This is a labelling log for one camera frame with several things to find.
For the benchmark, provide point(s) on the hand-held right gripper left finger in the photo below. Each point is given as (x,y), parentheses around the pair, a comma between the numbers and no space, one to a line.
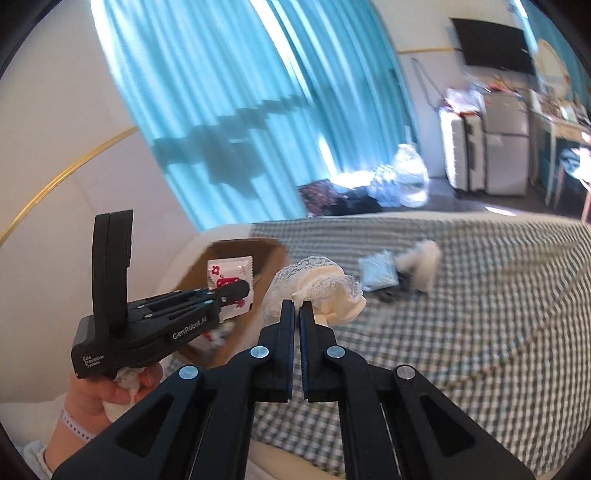
(281,350)

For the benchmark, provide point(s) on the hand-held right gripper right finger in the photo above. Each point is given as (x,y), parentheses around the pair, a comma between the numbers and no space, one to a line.
(316,355)

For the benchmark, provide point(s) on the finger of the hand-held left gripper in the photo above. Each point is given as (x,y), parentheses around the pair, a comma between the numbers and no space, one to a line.
(233,290)
(171,300)

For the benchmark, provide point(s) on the red flower print packet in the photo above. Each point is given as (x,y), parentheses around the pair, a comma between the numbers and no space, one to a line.
(224,270)

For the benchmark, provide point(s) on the cardboard box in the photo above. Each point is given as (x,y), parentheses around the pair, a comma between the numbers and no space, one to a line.
(268,256)

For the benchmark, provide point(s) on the cream lace cloth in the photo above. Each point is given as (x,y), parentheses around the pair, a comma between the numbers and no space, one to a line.
(323,286)

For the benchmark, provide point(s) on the person's left forearm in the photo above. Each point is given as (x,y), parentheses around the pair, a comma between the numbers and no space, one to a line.
(64,438)

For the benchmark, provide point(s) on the person's left hand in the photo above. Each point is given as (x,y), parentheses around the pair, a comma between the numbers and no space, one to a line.
(92,392)

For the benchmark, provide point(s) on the white tissue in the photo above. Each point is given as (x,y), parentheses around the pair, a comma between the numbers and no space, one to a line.
(129,379)

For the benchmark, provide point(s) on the white wristband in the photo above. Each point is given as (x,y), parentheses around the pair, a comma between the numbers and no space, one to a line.
(76,422)

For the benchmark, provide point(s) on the small black item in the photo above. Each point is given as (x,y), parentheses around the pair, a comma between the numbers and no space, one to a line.
(392,291)

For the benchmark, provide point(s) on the blue packet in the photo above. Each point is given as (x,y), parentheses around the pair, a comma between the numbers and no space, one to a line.
(378,272)

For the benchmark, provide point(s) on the dark floral bag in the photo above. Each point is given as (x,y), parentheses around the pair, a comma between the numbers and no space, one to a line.
(328,196)

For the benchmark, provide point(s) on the white fluffy item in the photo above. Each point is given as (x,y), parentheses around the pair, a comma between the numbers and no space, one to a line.
(425,263)

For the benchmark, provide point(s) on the clear plastic bag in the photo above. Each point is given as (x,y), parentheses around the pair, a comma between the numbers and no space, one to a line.
(406,175)

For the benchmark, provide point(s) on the teal curtain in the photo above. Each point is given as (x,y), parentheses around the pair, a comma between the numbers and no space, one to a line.
(207,69)

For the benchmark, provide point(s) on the white suitcase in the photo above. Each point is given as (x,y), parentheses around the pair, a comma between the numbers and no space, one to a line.
(461,147)

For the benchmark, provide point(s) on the silver fridge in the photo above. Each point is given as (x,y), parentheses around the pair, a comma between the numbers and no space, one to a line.
(505,143)

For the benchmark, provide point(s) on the plastic bag with orange item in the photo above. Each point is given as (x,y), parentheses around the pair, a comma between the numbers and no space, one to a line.
(461,99)

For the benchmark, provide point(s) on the wooden chair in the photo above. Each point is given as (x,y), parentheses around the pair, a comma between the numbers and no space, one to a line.
(579,180)

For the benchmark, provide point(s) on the blue cloth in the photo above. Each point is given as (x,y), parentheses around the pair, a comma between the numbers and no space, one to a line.
(575,159)

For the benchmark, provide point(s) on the white dressing desk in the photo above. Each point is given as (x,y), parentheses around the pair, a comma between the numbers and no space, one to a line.
(554,124)

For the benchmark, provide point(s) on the oval mirror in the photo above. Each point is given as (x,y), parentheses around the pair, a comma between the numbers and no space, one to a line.
(551,69)

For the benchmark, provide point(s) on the black wall television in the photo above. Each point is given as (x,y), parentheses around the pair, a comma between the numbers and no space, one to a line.
(494,44)

